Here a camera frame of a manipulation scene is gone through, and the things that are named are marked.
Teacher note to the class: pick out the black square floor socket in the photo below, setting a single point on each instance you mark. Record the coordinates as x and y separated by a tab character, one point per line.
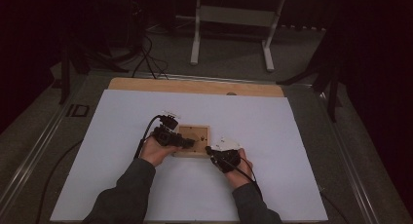
78	110

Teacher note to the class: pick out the black metal stand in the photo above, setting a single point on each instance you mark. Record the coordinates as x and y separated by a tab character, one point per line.
66	78
332	97

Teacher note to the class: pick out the white metal desk frame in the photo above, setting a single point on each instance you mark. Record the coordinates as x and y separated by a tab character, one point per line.
233	16

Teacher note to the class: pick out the person's left hand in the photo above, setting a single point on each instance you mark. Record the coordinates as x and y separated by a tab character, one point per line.
156	154

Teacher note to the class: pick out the person's right hand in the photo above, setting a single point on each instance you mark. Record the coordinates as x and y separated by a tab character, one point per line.
242	177

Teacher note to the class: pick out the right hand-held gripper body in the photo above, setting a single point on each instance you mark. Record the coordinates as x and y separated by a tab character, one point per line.
227	156

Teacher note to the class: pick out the wooden picture frame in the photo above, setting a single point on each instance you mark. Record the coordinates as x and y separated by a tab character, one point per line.
199	133

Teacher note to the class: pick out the dark equipment with red light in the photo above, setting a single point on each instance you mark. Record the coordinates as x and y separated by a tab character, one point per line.
138	9

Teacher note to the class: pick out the metal floor rail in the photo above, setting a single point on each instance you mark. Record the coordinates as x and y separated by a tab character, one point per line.
35	152
227	78
349	172

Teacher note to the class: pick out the white foam board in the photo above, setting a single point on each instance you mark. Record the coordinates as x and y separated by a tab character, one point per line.
259	136

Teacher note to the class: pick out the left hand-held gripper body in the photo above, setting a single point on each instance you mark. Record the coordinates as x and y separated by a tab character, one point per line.
165	136

